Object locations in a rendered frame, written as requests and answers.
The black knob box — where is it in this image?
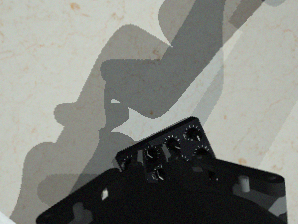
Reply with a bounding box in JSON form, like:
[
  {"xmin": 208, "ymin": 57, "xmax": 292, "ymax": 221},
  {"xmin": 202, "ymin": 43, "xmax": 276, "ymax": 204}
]
[{"xmin": 115, "ymin": 116, "xmax": 216, "ymax": 183}]

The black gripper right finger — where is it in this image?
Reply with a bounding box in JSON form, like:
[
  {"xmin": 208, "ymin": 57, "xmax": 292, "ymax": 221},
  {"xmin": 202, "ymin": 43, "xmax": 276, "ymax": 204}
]
[{"xmin": 160, "ymin": 146, "xmax": 288, "ymax": 224}]

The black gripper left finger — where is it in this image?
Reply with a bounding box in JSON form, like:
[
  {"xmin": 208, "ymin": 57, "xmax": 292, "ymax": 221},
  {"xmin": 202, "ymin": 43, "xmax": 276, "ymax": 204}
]
[{"xmin": 36, "ymin": 150, "xmax": 149, "ymax": 224}]

